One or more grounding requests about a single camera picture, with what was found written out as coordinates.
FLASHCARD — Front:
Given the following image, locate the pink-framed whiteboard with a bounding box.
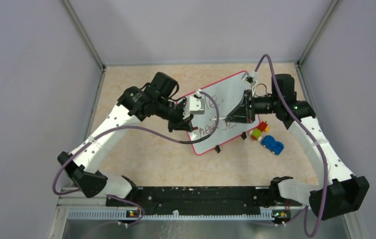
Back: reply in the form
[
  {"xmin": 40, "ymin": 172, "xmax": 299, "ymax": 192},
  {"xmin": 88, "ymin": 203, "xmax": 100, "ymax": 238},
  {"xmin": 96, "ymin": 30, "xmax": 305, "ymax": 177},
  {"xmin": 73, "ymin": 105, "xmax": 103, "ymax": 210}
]
[{"xmin": 188, "ymin": 70, "xmax": 260, "ymax": 155}]

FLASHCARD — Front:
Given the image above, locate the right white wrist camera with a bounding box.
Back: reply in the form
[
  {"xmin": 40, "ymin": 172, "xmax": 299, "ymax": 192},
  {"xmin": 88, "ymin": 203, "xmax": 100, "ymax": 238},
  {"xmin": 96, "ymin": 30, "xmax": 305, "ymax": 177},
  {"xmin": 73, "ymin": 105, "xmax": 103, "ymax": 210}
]
[{"xmin": 241, "ymin": 71, "xmax": 259, "ymax": 87}]

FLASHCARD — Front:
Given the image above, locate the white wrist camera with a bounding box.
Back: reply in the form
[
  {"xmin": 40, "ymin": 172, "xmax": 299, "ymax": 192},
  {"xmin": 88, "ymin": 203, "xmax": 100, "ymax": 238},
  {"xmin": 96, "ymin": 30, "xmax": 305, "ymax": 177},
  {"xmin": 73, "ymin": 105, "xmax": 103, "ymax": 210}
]
[
  {"xmin": 241, "ymin": 71, "xmax": 259, "ymax": 87},
  {"xmin": 184, "ymin": 90, "xmax": 205, "ymax": 116}
]

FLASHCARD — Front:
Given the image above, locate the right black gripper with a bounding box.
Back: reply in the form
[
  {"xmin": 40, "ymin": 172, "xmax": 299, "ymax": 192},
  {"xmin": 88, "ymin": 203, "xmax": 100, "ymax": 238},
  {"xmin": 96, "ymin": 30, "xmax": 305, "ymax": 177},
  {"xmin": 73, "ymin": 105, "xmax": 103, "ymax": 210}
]
[{"xmin": 225, "ymin": 89, "xmax": 280, "ymax": 124}]

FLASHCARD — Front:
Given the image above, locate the aluminium frame rail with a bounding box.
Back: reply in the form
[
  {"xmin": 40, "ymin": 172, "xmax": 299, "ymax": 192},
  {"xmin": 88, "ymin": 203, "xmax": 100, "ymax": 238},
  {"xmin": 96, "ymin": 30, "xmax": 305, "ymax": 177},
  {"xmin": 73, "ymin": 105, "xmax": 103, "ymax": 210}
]
[{"xmin": 48, "ymin": 186, "xmax": 370, "ymax": 239}]

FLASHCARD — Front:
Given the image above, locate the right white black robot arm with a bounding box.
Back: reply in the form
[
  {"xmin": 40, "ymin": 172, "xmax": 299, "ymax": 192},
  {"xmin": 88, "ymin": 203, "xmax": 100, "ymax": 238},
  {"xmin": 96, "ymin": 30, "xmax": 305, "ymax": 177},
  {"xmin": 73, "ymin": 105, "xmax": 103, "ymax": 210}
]
[{"xmin": 224, "ymin": 74, "xmax": 370, "ymax": 221}]

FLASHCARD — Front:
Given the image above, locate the blue toy car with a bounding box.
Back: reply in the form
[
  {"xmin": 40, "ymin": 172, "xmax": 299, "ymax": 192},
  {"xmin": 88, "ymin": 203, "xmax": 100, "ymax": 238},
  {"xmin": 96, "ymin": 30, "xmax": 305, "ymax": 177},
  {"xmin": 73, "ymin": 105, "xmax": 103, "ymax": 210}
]
[{"xmin": 261, "ymin": 135, "xmax": 284, "ymax": 155}]

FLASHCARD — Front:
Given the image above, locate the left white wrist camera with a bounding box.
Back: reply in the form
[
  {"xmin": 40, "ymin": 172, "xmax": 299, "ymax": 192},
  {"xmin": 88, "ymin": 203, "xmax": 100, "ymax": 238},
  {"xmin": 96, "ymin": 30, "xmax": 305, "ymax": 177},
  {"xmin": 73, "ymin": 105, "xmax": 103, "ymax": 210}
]
[{"xmin": 184, "ymin": 90, "xmax": 205, "ymax": 116}]

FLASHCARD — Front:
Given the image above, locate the colourful toy brick figure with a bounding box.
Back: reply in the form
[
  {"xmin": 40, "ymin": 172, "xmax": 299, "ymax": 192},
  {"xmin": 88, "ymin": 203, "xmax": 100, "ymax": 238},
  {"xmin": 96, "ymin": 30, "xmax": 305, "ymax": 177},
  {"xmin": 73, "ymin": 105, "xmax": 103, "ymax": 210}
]
[{"xmin": 250, "ymin": 121, "xmax": 270, "ymax": 141}]

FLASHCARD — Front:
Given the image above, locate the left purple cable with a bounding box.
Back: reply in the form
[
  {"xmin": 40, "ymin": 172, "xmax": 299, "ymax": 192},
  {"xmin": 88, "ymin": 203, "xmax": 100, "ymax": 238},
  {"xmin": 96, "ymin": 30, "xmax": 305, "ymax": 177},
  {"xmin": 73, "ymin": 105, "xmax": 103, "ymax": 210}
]
[{"xmin": 52, "ymin": 91, "xmax": 221, "ymax": 228}]

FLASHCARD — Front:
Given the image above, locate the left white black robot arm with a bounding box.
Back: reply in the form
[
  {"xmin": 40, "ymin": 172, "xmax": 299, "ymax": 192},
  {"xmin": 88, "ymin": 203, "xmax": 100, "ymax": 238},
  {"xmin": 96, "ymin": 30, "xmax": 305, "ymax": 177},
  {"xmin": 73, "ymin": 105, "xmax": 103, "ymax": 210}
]
[{"xmin": 58, "ymin": 72, "xmax": 204, "ymax": 206}]

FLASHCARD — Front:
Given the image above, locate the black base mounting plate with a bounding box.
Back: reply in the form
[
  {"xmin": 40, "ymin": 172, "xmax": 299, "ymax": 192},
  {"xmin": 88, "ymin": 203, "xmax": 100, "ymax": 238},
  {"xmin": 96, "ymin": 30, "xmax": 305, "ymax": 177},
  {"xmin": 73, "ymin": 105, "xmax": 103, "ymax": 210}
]
[{"xmin": 105, "ymin": 186, "xmax": 302, "ymax": 217}]

